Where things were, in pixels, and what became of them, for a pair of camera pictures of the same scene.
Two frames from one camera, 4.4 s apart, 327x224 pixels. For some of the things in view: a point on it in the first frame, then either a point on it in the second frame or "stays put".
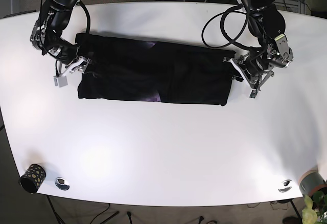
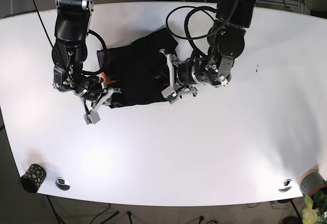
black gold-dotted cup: x=32 y=178 stays put
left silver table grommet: x=62 y=183 stays put
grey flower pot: x=311 y=181 stays put
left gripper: x=80 y=65 -> x=91 y=116
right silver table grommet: x=287 y=186 stays put
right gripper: x=254 y=82 -> x=173 y=93
